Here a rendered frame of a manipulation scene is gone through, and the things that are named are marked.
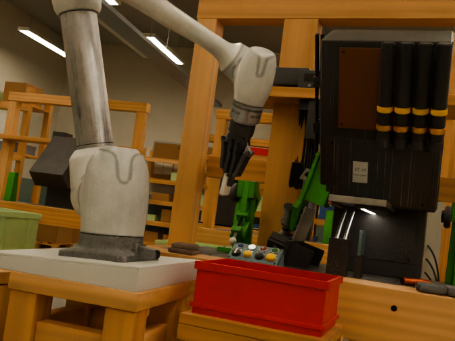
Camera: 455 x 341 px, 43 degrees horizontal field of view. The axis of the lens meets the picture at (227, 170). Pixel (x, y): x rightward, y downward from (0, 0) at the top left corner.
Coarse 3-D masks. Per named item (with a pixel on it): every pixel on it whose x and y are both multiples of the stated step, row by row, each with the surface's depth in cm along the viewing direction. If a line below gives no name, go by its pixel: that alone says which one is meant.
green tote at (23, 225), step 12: (0, 216) 174; (12, 216) 178; (24, 216) 182; (36, 216) 186; (0, 228) 175; (12, 228) 179; (24, 228) 183; (36, 228) 187; (0, 240) 175; (12, 240) 179; (24, 240) 183
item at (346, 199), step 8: (336, 200) 162; (344, 200) 161; (352, 200) 160; (360, 200) 160; (368, 200) 159; (376, 200) 158; (384, 200) 158; (360, 208) 163; (368, 208) 161; (376, 208) 160; (384, 208) 161; (392, 208) 178
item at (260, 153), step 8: (256, 152) 907; (264, 152) 905; (264, 160) 894; (320, 208) 872; (328, 208) 870; (256, 216) 888; (320, 216) 871; (320, 224) 864; (312, 232) 869; (312, 240) 873
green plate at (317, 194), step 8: (312, 168) 183; (312, 176) 184; (312, 184) 184; (320, 184) 183; (304, 192) 183; (312, 192) 184; (320, 192) 183; (328, 192) 182; (304, 200) 186; (312, 200) 183; (320, 200) 182
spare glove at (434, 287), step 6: (420, 282) 152; (426, 282) 154; (420, 288) 147; (426, 288) 147; (432, 288) 147; (438, 288) 147; (444, 288) 147; (450, 288) 146; (444, 294) 147; (450, 294) 146
